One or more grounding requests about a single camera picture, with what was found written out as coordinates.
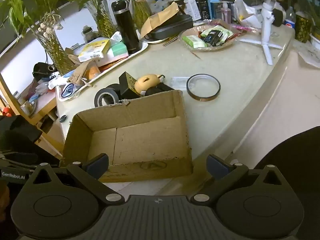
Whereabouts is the white paper sheet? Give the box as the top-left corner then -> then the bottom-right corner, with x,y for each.
299,44 -> 320,68

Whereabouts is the black foam microphone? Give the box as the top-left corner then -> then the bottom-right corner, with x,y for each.
272,8 -> 284,27

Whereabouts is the black dotted cube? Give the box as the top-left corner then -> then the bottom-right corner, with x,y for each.
118,71 -> 142,100

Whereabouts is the long white tray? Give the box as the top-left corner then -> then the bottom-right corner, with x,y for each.
56,40 -> 150,103

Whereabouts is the clear glass plate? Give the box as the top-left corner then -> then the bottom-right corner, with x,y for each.
180,24 -> 242,53

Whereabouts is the yellow carton box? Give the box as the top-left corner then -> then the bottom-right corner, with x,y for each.
78,38 -> 111,63

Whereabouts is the white plastic bag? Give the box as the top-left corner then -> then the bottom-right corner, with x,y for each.
234,0 -> 263,28

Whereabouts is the pale green wipes pack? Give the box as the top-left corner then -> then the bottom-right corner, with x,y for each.
200,26 -> 234,40

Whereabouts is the white mask with blue strap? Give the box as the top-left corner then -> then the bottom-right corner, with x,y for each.
60,82 -> 80,98

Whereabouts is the small black printed box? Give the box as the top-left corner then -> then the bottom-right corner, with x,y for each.
202,29 -> 224,47

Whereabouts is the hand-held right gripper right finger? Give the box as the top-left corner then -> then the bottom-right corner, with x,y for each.
190,154 -> 288,205

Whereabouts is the dark cloth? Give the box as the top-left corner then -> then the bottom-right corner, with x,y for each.
0,116 -> 60,165

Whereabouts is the dark patterned jar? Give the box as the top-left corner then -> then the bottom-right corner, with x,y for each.
295,12 -> 313,43

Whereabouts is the bundle of thin sticks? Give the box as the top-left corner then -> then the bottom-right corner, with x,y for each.
162,36 -> 179,47

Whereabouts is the dark grey zip case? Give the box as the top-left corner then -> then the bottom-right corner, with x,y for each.
147,14 -> 194,40

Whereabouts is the pink glitter wand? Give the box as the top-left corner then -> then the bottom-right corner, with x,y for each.
231,24 -> 262,33

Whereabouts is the yellow case with carabiner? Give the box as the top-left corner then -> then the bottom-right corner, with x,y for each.
135,73 -> 167,97

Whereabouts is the orange packet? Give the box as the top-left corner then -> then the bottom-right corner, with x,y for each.
85,65 -> 101,80

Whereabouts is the blue carton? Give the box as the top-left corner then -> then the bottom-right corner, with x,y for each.
208,0 -> 223,20

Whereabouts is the black patterned carton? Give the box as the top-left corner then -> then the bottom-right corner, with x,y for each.
197,0 -> 210,20

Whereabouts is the white gimbal tripod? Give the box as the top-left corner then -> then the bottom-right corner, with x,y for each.
239,0 -> 290,65

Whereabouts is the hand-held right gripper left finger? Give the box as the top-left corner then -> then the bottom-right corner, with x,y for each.
30,153 -> 125,207

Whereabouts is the white flat box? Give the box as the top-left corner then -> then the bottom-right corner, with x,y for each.
99,54 -> 129,67

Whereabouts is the clear plastic bag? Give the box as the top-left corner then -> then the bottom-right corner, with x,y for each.
170,77 -> 190,88

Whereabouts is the white carton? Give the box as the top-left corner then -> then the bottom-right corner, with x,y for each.
185,0 -> 202,22

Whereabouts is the brown drawstring pouch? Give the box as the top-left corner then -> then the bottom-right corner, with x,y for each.
67,60 -> 99,85

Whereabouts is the black thermos bottle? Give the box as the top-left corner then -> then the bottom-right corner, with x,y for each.
111,0 -> 141,54

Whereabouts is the pink soap bottle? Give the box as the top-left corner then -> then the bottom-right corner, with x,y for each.
220,1 -> 233,23

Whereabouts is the thin amber tape ring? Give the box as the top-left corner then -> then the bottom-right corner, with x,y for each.
186,74 -> 221,102

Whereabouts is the green labelled wipes pack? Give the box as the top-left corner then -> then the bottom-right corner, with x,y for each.
182,35 -> 208,50

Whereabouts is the brown paper envelope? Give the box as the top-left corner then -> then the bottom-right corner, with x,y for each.
141,2 -> 180,39

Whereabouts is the red printed packet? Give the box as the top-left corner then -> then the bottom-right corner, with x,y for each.
100,61 -> 125,72

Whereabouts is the black tape roll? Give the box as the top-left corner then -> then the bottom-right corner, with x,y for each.
94,83 -> 123,107

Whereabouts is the soda bottle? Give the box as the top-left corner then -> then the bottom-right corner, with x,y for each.
284,6 -> 297,28

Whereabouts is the brown cardboard box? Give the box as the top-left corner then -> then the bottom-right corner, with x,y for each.
61,89 -> 194,183

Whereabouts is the black pouch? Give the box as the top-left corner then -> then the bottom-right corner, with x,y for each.
145,82 -> 175,97

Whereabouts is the white blue packet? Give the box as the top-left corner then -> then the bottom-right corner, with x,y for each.
47,71 -> 75,90

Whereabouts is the green tissue pack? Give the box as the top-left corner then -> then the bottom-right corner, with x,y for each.
107,41 -> 129,58

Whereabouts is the white wipes packet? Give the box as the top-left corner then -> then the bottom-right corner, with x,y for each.
110,31 -> 123,43

